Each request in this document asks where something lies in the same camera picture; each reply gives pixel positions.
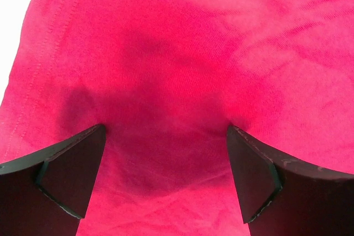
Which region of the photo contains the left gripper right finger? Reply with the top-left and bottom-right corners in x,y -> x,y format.
227,125 -> 353,236

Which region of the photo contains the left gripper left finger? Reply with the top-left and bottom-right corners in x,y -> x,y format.
1,124 -> 106,236

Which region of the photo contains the red t-shirt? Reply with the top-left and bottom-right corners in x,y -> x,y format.
1,0 -> 353,235

